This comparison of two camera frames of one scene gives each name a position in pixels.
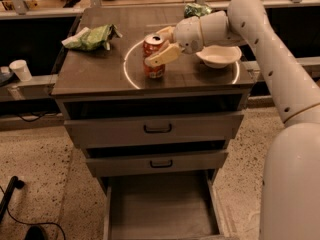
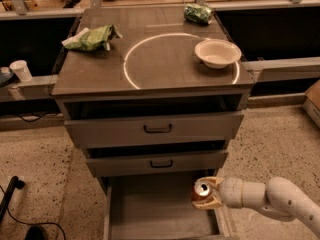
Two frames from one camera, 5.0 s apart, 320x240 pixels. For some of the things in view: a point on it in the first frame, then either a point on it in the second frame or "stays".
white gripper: (187, 34) to (230, 192)
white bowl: (219, 56) stays
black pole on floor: (13, 184) stays
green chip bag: (92, 39) stays
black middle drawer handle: (161, 166) stays
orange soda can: (150, 44) to (201, 191)
